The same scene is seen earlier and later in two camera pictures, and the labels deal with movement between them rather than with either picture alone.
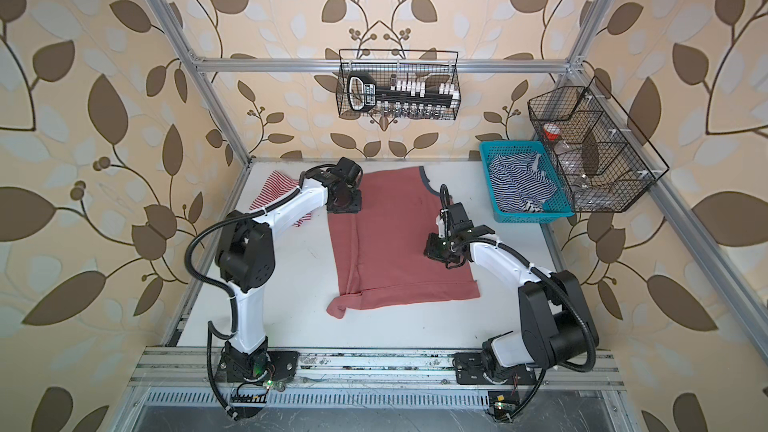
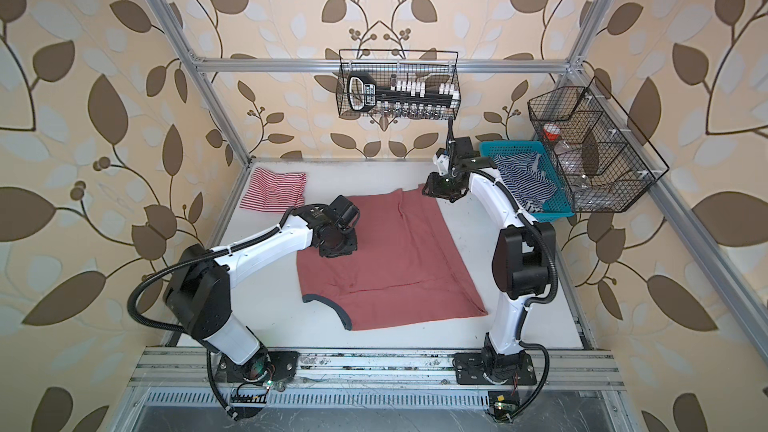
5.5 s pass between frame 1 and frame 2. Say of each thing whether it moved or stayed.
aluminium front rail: stayed
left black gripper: moved
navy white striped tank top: stayed
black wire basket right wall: stayed
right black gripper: moved
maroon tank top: moved
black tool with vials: stayed
